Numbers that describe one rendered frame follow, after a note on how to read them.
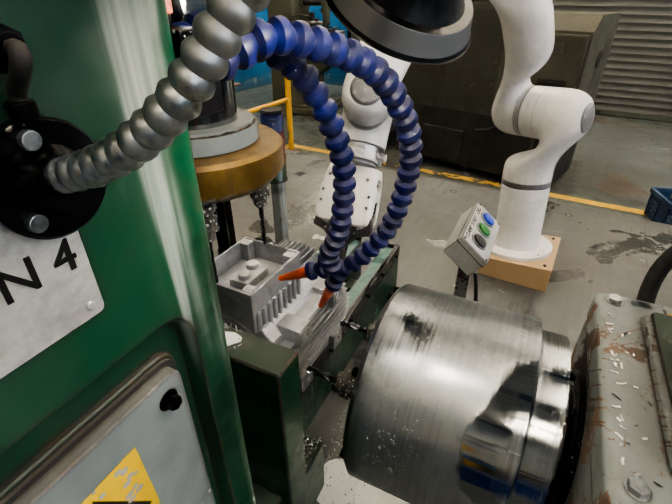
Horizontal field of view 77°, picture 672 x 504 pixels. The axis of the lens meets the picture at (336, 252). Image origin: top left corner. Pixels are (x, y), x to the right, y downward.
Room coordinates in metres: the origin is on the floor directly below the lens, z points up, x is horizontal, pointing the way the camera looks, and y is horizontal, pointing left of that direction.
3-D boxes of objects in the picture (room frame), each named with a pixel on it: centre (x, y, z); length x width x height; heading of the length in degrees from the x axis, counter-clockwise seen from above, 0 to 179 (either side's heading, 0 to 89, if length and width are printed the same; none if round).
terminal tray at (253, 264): (0.50, 0.12, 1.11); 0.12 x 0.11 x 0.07; 153
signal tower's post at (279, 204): (1.10, 0.16, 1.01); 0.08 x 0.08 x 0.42; 64
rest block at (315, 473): (0.37, 0.06, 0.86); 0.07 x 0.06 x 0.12; 64
